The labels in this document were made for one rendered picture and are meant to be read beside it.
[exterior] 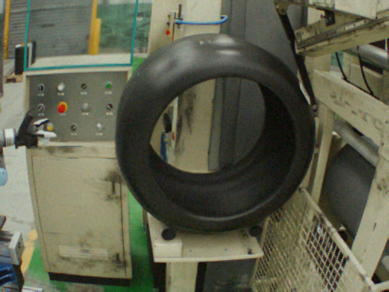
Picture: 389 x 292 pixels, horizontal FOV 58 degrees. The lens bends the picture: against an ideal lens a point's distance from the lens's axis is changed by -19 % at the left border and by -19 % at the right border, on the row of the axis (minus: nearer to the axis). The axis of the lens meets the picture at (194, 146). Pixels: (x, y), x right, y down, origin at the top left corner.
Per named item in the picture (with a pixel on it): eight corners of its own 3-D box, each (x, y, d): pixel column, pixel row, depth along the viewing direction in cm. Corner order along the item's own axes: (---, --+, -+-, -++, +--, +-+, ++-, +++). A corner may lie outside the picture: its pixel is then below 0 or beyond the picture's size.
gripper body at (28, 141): (36, 139, 163) (13, 143, 157) (36, 122, 159) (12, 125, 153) (39, 147, 158) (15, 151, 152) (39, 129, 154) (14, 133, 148)
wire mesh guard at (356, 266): (248, 284, 192) (276, 155, 167) (252, 283, 192) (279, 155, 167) (302, 415, 109) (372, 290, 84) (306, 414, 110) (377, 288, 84)
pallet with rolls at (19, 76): (13, 72, 794) (14, 39, 766) (44, 69, 813) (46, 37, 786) (1, 84, 686) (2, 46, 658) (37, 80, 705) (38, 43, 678)
